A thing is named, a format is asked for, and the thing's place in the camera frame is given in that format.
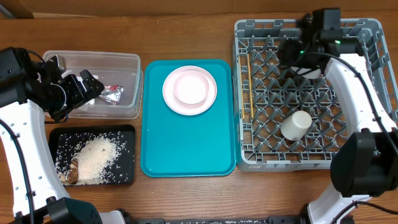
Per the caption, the black plastic tray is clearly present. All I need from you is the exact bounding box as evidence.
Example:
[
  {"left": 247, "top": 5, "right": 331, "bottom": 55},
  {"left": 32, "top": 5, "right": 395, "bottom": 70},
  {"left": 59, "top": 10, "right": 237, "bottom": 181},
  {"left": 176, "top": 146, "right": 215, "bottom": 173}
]
[{"left": 48, "top": 124, "right": 137, "bottom": 187}]

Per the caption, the white napkin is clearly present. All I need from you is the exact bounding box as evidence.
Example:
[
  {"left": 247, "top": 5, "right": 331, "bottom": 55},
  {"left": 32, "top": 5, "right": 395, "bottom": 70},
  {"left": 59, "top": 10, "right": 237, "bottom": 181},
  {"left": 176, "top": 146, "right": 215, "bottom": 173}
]
[{"left": 77, "top": 77, "right": 95, "bottom": 111}]

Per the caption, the clear plastic bin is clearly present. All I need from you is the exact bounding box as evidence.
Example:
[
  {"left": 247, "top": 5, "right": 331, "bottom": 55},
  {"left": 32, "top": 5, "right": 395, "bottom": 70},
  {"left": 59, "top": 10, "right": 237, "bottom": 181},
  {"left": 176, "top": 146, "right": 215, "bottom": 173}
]
[{"left": 43, "top": 50, "right": 143, "bottom": 119}]

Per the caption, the brown food scrap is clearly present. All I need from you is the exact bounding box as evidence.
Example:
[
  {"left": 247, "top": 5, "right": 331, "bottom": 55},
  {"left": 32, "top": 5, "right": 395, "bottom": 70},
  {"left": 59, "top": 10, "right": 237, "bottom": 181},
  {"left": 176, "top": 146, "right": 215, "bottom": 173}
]
[{"left": 59, "top": 159, "right": 79, "bottom": 185}]

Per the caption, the red snack wrapper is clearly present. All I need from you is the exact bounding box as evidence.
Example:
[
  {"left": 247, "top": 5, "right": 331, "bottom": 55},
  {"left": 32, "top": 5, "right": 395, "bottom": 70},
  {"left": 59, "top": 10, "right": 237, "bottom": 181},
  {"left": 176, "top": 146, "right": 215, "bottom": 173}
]
[{"left": 99, "top": 85, "right": 124, "bottom": 105}]

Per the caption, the grey dishwasher rack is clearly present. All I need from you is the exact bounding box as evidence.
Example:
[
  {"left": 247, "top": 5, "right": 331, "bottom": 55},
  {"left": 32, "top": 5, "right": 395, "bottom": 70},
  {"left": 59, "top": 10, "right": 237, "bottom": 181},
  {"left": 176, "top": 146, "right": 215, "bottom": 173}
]
[{"left": 233, "top": 18, "right": 397, "bottom": 172}]

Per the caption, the teal serving tray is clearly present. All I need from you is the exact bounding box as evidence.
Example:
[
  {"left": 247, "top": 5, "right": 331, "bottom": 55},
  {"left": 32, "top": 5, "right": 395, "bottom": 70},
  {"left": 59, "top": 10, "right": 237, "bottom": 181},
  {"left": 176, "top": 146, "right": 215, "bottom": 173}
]
[{"left": 141, "top": 59, "right": 237, "bottom": 177}]

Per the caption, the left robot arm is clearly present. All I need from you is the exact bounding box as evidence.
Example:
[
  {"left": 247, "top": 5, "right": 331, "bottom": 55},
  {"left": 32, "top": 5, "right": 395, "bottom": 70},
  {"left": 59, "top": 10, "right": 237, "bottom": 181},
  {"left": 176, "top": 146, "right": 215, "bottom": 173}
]
[{"left": 1, "top": 47, "right": 104, "bottom": 223}]

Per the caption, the white rice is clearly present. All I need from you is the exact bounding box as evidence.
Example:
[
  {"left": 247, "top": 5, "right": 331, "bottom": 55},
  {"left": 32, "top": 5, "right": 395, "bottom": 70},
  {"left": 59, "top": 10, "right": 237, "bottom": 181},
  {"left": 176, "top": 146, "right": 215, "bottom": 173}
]
[{"left": 54, "top": 131, "right": 134, "bottom": 185}]

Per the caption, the white paper cup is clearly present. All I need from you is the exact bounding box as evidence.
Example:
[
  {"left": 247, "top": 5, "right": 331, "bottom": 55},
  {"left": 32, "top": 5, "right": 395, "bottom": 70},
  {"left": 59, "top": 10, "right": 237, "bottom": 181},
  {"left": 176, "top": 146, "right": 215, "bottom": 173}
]
[{"left": 280, "top": 111, "right": 312, "bottom": 141}]

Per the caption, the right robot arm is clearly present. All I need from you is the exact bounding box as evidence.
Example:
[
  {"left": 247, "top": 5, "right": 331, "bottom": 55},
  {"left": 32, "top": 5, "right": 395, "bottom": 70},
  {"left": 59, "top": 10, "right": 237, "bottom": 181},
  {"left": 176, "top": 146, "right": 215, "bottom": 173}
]
[{"left": 277, "top": 34, "right": 397, "bottom": 223}]

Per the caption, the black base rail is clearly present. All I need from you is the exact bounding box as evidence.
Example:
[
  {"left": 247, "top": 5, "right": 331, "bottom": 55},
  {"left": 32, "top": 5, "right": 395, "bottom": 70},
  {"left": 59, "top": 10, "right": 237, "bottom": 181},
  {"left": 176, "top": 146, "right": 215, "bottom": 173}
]
[{"left": 135, "top": 215, "right": 306, "bottom": 224}]

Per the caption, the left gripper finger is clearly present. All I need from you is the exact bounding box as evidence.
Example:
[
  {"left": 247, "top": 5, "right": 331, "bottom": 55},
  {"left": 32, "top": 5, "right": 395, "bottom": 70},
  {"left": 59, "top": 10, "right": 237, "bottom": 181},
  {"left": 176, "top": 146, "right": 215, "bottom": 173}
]
[
  {"left": 80, "top": 70, "right": 97, "bottom": 82},
  {"left": 79, "top": 77, "right": 104, "bottom": 103}
]

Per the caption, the grey bowl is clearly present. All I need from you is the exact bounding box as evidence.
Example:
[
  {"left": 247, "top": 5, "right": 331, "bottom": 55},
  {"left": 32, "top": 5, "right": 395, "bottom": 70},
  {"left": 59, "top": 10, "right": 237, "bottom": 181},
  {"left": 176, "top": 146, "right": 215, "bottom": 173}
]
[{"left": 291, "top": 67, "right": 321, "bottom": 80}]

